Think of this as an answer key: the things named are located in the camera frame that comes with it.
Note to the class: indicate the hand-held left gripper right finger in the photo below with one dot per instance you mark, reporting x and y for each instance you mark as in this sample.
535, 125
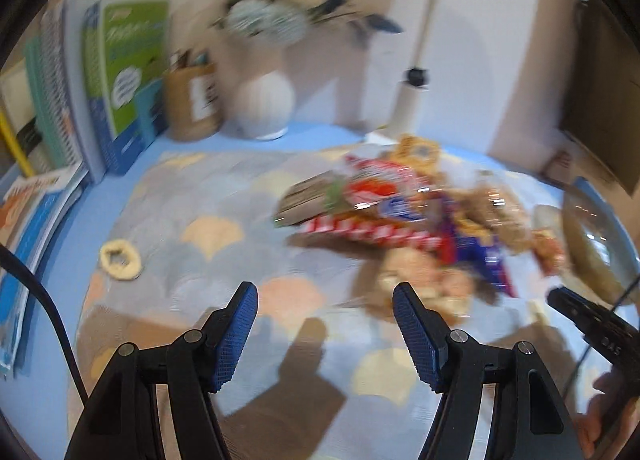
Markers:
417, 340

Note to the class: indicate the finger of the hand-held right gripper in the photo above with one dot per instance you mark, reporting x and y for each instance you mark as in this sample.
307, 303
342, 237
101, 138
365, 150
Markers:
570, 305

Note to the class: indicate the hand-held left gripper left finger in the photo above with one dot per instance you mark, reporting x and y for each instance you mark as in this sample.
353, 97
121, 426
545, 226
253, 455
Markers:
235, 335

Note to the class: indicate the clear glass bowl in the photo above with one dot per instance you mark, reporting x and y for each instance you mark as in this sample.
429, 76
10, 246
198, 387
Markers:
595, 240

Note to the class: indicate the pile of snack packets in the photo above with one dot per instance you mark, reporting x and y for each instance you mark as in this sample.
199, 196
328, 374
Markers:
390, 200

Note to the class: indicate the person's right hand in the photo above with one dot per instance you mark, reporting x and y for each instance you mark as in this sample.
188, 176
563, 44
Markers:
617, 392

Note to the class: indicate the patterned table mat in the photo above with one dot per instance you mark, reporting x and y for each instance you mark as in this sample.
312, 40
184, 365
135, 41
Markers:
200, 190

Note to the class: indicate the dark brown snack packet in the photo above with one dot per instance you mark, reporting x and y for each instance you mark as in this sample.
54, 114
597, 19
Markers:
305, 197

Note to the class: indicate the brown pen holder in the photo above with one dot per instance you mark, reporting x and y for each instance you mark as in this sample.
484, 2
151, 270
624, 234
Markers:
190, 109

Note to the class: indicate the stack of flat magazines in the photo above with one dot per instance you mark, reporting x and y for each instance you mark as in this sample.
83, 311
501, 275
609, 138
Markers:
25, 240

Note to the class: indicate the white ribbed vase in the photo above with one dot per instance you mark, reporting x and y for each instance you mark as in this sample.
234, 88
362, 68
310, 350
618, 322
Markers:
265, 104

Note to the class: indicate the white desk lamp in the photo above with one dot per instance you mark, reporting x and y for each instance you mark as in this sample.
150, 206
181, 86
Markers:
407, 104

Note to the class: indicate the small teal book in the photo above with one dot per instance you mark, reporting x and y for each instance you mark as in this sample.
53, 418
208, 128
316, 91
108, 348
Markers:
150, 114

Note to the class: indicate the yellow rod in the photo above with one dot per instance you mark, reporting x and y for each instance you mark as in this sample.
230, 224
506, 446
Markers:
17, 144

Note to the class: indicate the teal spiral notebook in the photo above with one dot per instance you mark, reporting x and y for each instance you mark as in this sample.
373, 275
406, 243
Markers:
42, 104

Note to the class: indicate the green and blue book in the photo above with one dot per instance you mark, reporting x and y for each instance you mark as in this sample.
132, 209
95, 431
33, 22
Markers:
135, 49

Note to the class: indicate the grey spiral notebook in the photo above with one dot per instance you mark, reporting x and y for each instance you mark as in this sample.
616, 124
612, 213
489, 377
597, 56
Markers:
70, 64

